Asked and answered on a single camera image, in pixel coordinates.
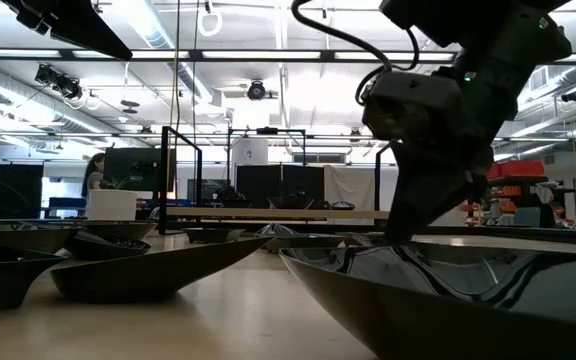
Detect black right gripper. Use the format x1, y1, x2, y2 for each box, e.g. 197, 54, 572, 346
385, 14, 573, 246

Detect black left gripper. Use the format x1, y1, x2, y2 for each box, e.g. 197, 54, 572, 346
0, 0, 134, 61

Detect black leaf-shaped mini plate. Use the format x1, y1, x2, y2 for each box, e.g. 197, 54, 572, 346
277, 243, 576, 360
267, 194, 315, 210
81, 219, 158, 242
0, 222, 80, 255
350, 230, 392, 247

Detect black ceiling spotlight cluster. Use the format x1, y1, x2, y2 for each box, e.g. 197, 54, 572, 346
34, 62, 85, 101

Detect white hanging cloth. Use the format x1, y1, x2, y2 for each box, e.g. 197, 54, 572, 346
323, 165, 378, 212

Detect red storage bin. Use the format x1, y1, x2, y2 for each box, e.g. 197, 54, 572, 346
486, 159, 546, 181

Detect storage rack with bins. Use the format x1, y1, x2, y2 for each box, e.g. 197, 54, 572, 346
485, 159, 576, 229

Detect person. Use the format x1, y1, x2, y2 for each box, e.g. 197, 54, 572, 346
81, 152, 106, 199

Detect black partition panel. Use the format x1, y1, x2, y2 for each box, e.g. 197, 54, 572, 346
0, 161, 45, 220
235, 164, 326, 210

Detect wooden riser shelf black legs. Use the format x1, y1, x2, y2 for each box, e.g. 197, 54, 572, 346
159, 125, 394, 236

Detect white pot with succulent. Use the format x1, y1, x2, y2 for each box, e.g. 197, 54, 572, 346
86, 175, 139, 222

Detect small dark monitor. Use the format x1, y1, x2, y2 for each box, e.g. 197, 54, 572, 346
186, 178, 229, 204

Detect black overhead frame beam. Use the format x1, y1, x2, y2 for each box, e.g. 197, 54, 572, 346
0, 47, 576, 64

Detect black hanging cable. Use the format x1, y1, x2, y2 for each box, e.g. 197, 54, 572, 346
173, 0, 183, 136

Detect yellow hanging cable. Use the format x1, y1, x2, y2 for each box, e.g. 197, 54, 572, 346
168, 62, 177, 132

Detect white hanging cable loop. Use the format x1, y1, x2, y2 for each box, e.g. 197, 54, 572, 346
196, 8, 225, 38

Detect black background metal frame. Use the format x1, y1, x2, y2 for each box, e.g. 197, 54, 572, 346
226, 127, 308, 181

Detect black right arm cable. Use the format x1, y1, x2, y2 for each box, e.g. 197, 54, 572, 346
290, 0, 421, 107

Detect round black overhead camera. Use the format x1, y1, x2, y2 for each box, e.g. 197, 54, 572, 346
246, 78, 268, 102

